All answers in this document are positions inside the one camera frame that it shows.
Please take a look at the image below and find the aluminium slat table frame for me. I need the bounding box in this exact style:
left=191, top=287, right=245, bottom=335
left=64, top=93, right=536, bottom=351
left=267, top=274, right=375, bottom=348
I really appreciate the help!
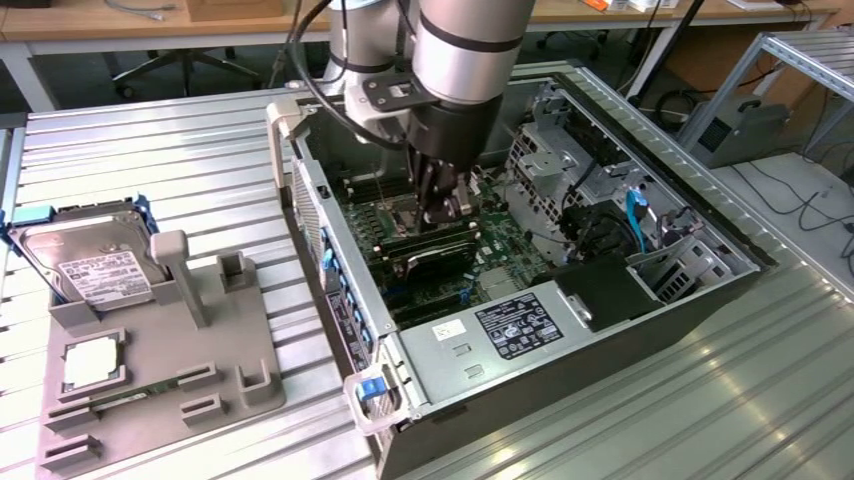
left=676, top=27, right=854, bottom=166

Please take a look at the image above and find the cardboard box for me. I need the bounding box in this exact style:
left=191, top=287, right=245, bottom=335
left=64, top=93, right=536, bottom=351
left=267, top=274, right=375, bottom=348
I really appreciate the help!
left=185, top=0, right=285, bottom=22

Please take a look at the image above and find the black RAM slot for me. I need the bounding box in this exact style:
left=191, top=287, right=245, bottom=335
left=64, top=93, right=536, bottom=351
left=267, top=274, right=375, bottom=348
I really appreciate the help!
left=340, top=171, right=410, bottom=186
left=348, top=184, right=410, bottom=202
left=372, top=223, right=472, bottom=249
left=343, top=175, right=410, bottom=191
left=375, top=228, right=476, bottom=254
left=345, top=179, right=410, bottom=196

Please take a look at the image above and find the green RAM stick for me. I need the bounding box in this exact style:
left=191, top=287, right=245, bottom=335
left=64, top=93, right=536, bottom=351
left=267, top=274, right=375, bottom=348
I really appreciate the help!
left=89, top=378, right=183, bottom=412

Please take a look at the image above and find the grey cable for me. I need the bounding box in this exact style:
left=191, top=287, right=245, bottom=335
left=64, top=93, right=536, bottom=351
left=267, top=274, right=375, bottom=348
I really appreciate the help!
left=103, top=0, right=180, bottom=22

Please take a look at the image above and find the blue wire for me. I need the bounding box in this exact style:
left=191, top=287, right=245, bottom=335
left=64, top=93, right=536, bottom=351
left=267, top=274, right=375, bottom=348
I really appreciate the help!
left=623, top=185, right=654, bottom=257

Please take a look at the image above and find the wooden desk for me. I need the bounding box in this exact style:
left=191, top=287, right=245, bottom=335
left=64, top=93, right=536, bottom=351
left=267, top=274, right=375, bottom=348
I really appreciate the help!
left=0, top=0, right=335, bottom=114
left=530, top=0, right=841, bottom=101

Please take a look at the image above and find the grey power supply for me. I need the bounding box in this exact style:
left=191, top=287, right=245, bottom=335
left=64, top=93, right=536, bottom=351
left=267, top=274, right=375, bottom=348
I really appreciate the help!
left=397, top=278, right=595, bottom=407

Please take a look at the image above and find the open black PC case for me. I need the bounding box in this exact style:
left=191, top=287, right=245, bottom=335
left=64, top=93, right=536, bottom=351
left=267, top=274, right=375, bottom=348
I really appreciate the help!
left=264, top=63, right=780, bottom=480

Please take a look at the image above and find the silver hard disk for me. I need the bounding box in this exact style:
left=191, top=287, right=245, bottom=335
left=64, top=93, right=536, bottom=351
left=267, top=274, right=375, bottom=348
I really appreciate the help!
left=17, top=208, right=172, bottom=312

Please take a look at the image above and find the CPU socket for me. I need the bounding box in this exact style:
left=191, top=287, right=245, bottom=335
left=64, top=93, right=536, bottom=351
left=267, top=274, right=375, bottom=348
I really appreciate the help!
left=383, top=192, right=428, bottom=236

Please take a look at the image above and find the metal disk bay cage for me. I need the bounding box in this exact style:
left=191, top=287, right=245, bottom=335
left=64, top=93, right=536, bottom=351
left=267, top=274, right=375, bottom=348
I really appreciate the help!
left=504, top=79, right=646, bottom=221

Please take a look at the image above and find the GPU card with black fan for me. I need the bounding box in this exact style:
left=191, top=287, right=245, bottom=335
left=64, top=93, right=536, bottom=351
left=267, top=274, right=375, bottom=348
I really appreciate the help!
left=376, top=238, right=480, bottom=287

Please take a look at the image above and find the grey parts rack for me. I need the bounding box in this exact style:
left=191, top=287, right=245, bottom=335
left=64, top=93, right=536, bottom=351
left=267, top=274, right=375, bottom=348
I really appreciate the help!
left=36, top=228, right=289, bottom=474

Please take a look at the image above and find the silver chipset heatsink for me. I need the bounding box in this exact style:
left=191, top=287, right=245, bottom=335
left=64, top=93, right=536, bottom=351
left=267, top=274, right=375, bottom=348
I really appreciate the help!
left=478, top=272, right=520, bottom=297

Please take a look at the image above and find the black office chair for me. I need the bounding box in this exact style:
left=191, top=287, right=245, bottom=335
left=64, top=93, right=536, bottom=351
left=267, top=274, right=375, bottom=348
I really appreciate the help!
left=105, top=45, right=265, bottom=100

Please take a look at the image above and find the black plastic duct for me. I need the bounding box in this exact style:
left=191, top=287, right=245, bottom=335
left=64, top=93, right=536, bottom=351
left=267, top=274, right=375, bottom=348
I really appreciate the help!
left=552, top=254, right=668, bottom=334

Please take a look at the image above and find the black expansion slot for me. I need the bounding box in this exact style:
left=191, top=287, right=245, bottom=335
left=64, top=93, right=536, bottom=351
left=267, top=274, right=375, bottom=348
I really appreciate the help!
left=388, top=288, right=463, bottom=311
left=395, top=298, right=470, bottom=325

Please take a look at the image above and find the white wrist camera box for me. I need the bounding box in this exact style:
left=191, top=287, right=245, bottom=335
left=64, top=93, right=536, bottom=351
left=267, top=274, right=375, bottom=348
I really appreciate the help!
left=344, top=74, right=439, bottom=146

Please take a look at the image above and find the hard disk drive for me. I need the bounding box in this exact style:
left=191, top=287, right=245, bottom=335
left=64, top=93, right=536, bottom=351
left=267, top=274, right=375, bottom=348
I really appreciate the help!
left=0, top=192, right=161, bottom=307

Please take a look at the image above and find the black wire bundle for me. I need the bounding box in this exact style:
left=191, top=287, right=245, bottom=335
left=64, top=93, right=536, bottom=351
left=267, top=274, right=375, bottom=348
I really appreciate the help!
left=558, top=199, right=634, bottom=265

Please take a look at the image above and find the slotted metal disk bay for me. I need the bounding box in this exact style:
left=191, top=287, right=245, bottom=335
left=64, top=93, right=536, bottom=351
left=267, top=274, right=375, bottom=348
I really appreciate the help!
left=626, top=238, right=762, bottom=307

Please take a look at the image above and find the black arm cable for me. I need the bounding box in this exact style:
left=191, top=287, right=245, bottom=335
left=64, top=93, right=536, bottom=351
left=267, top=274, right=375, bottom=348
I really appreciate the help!
left=285, top=0, right=412, bottom=151

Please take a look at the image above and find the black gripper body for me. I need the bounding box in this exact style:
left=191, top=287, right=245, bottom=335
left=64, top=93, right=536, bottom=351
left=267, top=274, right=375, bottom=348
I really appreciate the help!
left=404, top=94, right=507, bottom=174

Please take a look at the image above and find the silver CPU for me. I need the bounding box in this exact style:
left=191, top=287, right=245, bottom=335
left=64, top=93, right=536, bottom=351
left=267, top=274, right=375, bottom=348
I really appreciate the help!
left=63, top=339, right=125, bottom=389

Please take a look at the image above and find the grey control box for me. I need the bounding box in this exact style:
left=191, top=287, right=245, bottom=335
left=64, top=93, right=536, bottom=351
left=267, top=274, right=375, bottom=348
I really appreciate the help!
left=676, top=98, right=794, bottom=170

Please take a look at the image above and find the green motherboard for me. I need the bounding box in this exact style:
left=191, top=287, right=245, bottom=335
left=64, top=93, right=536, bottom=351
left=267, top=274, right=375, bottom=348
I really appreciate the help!
left=332, top=157, right=559, bottom=329

